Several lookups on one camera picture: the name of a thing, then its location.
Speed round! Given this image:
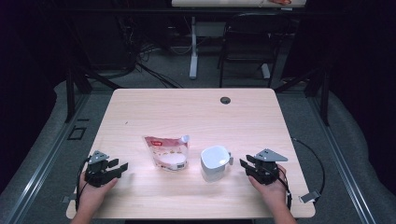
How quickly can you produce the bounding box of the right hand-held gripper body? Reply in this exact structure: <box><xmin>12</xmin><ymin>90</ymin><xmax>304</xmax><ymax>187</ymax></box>
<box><xmin>253</xmin><ymin>148</ymin><xmax>289</xmax><ymax>186</ymax></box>

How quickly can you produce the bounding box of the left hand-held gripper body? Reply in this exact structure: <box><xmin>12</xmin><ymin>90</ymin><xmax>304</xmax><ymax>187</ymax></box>
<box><xmin>84</xmin><ymin>150</ymin><xmax>118</xmax><ymax>188</ymax></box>

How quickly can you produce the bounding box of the clear container with white lid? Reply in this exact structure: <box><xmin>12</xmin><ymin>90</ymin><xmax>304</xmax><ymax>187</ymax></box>
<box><xmin>200</xmin><ymin>145</ymin><xmax>234</xmax><ymax>183</ymax></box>

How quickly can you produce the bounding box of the red and clear spouted pouch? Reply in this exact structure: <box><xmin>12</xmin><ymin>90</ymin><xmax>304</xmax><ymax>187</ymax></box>
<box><xmin>143</xmin><ymin>134</ymin><xmax>191</xmax><ymax>172</ymax></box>

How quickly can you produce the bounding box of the person's right hand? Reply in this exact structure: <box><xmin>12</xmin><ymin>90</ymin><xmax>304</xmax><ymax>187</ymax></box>
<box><xmin>247</xmin><ymin>164</ymin><xmax>289</xmax><ymax>208</ymax></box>

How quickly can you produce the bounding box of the person's left hand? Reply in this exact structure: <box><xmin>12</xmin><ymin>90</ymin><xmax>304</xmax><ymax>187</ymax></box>
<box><xmin>78</xmin><ymin>174</ymin><xmax>119</xmax><ymax>214</ymax></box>

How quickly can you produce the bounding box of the black metal stand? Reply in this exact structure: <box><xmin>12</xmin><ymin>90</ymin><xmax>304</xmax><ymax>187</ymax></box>
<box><xmin>274</xmin><ymin>66</ymin><xmax>331</xmax><ymax>127</ymax></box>
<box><xmin>64</xmin><ymin>66</ymin><xmax>122</xmax><ymax>123</ymax></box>

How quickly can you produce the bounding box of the black folding chair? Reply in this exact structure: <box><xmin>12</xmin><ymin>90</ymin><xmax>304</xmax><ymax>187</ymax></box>
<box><xmin>218</xmin><ymin>12</ymin><xmax>293</xmax><ymax>89</ymax></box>

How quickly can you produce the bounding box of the light desk with white legs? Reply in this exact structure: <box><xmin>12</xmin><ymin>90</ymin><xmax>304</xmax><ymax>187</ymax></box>
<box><xmin>171</xmin><ymin>0</ymin><xmax>307</xmax><ymax>80</ymax></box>

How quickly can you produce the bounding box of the left hand-held gripper black cable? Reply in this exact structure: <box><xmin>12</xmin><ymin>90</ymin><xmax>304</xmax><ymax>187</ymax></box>
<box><xmin>75</xmin><ymin>157</ymin><xmax>92</xmax><ymax>213</ymax></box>

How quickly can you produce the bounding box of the hand-held gripper black cable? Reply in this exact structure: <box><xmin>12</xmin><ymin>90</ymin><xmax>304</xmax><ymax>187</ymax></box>
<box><xmin>75</xmin><ymin>157</ymin><xmax>92</xmax><ymax>213</ymax></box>
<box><xmin>274</xmin><ymin>169</ymin><xmax>293</xmax><ymax>210</ymax></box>

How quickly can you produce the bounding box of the right hand-held gripper black cable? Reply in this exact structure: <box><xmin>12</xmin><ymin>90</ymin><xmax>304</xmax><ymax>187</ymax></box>
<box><xmin>274</xmin><ymin>169</ymin><xmax>293</xmax><ymax>210</ymax></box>

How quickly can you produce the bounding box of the black floor socket frame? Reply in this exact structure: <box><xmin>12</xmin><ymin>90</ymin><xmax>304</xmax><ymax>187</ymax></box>
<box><xmin>67</xmin><ymin>125</ymin><xmax>88</xmax><ymax>141</ymax></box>

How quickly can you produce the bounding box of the black looped cable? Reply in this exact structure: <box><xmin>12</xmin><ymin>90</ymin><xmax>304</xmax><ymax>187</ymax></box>
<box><xmin>290</xmin><ymin>137</ymin><xmax>326</xmax><ymax>200</ymax></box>

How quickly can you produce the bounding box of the aluminium floor rail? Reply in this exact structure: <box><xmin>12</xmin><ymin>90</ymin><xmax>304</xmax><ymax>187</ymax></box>
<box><xmin>3</xmin><ymin>92</ymin><xmax>92</xmax><ymax>224</ymax></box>
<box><xmin>306</xmin><ymin>92</ymin><xmax>377</xmax><ymax>224</ymax></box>

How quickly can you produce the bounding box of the bundle of black floor cables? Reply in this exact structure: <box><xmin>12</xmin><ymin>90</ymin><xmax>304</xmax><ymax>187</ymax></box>
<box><xmin>118</xmin><ymin>12</ymin><xmax>185</xmax><ymax>90</ymax></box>

